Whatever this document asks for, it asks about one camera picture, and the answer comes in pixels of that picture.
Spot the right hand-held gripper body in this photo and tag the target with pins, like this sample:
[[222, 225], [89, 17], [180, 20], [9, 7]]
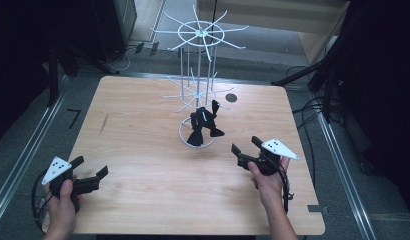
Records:
[[278, 148]]

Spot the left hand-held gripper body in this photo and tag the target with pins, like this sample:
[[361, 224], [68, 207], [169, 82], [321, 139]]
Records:
[[57, 170]]

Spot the black bow tie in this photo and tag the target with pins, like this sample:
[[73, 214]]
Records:
[[215, 132], [195, 138]]

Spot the person's right hand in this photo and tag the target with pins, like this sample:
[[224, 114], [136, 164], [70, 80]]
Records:
[[271, 188]]

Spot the person's left hand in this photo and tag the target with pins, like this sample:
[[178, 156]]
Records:
[[61, 213]]

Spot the black round table grommet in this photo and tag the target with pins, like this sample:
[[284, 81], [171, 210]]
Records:
[[231, 97]]

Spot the grey tape piece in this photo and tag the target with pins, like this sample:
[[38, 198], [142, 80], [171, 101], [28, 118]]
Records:
[[314, 208]]

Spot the black metal stand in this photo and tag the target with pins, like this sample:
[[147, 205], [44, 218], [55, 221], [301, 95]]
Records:
[[321, 65], [53, 73]]

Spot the light wooden bench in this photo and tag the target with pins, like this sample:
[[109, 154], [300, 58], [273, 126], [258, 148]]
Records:
[[313, 40]]

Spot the dark cabinet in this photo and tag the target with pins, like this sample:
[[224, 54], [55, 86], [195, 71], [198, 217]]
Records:
[[116, 26]]

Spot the aluminium floor rail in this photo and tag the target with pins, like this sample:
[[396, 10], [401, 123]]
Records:
[[29, 140], [346, 176]]

